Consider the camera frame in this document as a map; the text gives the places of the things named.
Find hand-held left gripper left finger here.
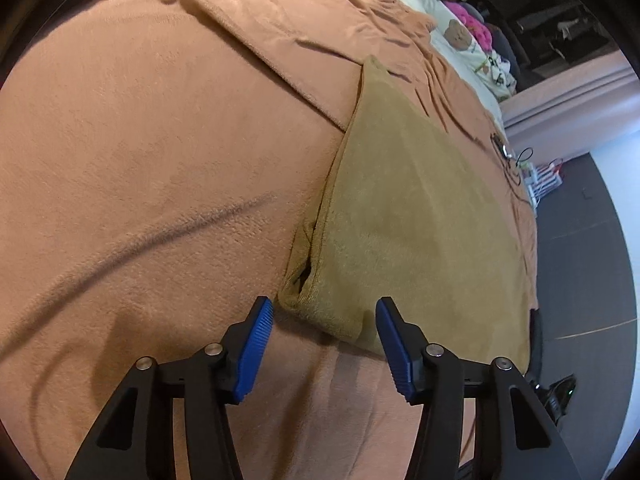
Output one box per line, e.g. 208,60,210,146
65,296,275,480

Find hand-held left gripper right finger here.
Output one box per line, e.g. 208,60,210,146
375,296,583,480

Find tan printed t-shirt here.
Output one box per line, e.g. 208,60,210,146
277,55,532,373

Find white nightstand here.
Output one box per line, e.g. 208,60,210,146
525,160,563,206

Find orange fleece blanket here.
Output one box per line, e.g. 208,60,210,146
0,0,541,480

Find pink curtain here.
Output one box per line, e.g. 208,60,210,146
500,55,640,148

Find dark grey cushion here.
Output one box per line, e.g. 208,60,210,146
487,27,521,91

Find pink plush toy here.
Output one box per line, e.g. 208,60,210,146
445,1,493,48

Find dark shelf unit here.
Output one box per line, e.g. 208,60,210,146
445,0,621,91

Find black cable bundle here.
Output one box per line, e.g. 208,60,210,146
487,132,536,206

